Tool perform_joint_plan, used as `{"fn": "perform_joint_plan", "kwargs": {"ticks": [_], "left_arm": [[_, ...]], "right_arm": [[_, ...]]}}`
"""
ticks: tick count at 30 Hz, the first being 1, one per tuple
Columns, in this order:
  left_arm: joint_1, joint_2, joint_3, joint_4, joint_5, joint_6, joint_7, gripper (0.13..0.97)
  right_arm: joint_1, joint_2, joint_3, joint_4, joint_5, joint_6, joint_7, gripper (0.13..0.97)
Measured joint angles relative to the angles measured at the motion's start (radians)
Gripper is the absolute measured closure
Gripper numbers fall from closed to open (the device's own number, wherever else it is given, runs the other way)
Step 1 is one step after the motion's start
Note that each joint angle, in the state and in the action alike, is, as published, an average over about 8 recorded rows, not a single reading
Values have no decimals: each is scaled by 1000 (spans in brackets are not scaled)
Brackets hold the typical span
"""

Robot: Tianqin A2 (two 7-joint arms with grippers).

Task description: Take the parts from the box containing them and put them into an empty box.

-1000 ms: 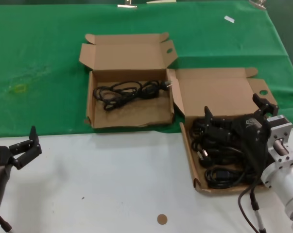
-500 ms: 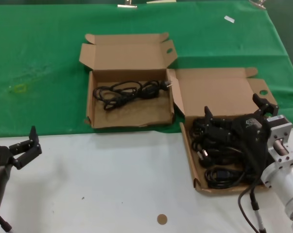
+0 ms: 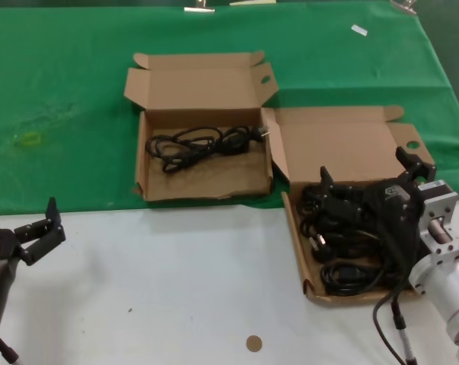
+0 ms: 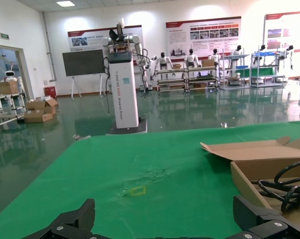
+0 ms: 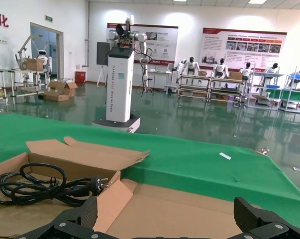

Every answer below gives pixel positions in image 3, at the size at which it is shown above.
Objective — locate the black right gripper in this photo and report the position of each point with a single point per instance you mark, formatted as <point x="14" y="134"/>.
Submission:
<point x="394" y="205"/>

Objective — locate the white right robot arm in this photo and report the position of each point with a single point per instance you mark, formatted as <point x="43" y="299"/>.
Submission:
<point x="453" y="292"/>

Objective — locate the open brown cardboard box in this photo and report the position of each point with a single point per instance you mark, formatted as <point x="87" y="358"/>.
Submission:
<point x="202" y="182"/>
<point x="339" y="144"/>

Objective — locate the yellow rubber band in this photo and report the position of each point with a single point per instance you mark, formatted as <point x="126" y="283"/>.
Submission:
<point x="25" y="140"/>

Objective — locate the green tablecloth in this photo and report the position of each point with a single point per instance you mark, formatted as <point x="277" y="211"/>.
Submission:
<point x="61" y="76"/>

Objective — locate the round brown cardboard disc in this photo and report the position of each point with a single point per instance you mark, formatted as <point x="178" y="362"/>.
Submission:
<point x="254" y="343"/>

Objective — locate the beige flat strip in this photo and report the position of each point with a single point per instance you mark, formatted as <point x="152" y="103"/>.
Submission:
<point x="252" y="2"/>

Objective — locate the silver right wrist mount block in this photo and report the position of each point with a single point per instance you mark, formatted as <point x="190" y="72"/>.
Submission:
<point x="438" y="205"/>

